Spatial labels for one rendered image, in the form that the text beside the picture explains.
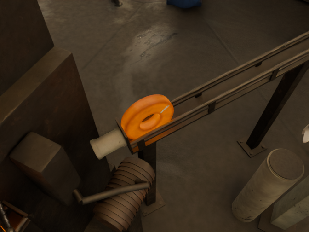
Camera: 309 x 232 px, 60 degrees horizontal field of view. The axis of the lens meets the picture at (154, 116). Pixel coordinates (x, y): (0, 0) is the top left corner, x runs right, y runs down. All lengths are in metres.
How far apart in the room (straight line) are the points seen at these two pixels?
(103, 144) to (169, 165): 0.77
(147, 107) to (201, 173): 0.84
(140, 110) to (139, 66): 1.24
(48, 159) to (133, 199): 0.33
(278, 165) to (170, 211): 0.62
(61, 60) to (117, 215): 0.46
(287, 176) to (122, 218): 0.54
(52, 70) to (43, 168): 0.23
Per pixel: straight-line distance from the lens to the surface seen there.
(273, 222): 1.44
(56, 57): 0.73
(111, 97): 1.75
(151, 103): 0.70
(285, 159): 1.01
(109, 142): 0.75
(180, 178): 1.45
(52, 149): 0.65
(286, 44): 1.03
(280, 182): 0.99
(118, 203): 0.85
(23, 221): 0.70
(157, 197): 1.40
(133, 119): 0.71
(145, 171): 0.89
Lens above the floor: 1.33
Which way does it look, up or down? 55 degrees down
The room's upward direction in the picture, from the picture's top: straight up
